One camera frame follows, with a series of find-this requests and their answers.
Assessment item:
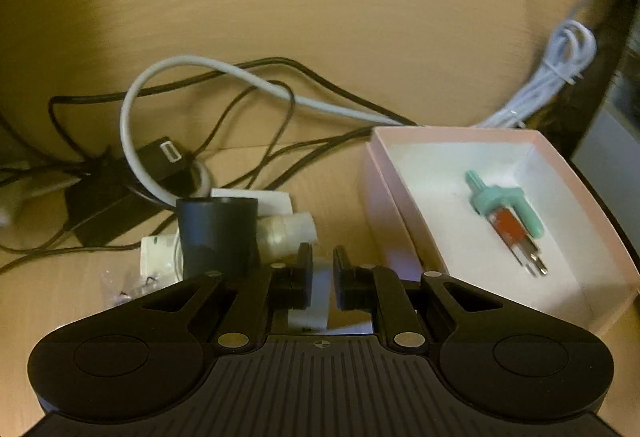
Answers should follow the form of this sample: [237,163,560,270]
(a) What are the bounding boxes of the clear bag of screws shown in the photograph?
[97,264,162,309]

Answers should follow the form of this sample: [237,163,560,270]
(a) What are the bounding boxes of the teal and red plug part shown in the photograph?
[464,169,550,278]

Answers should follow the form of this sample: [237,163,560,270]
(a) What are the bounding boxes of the flat white block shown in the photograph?
[210,187,297,219]

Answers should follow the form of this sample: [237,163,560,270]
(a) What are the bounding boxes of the black USB adapter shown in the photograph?
[65,135,197,248]

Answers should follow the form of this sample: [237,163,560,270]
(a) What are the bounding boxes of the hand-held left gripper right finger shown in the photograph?
[332,245,503,354]

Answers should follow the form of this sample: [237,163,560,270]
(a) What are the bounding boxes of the thin black cable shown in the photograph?
[47,58,419,158]
[0,197,143,274]

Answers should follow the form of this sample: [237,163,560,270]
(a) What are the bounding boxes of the pink cardboard box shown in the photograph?
[357,126,640,336]

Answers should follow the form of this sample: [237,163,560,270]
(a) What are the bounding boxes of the thick grey cable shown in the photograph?
[121,56,419,208]

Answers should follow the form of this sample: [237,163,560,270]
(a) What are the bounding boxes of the black cylinder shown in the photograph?
[176,197,261,280]

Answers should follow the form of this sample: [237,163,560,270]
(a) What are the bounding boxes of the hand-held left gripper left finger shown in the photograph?
[141,243,314,354]

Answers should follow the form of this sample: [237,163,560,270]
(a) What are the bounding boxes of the translucent white tube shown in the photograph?
[257,211,319,264]

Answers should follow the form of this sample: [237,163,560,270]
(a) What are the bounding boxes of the small white block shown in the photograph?
[287,258,335,334]

